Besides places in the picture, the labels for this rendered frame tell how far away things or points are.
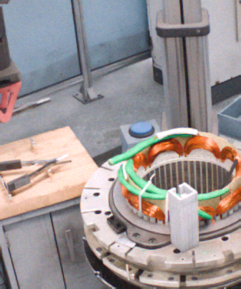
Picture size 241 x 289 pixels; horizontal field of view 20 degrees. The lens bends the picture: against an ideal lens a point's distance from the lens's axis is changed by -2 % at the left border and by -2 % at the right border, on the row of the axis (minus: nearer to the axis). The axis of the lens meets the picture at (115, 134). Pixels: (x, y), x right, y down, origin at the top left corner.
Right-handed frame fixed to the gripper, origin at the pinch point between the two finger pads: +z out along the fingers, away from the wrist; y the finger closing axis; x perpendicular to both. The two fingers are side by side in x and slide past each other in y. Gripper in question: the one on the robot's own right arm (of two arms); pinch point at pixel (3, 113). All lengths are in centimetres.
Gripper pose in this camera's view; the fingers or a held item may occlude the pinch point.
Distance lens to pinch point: 119.4
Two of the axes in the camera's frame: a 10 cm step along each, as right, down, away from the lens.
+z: 0.9, 8.6, 5.1
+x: 9.1, -2.8, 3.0
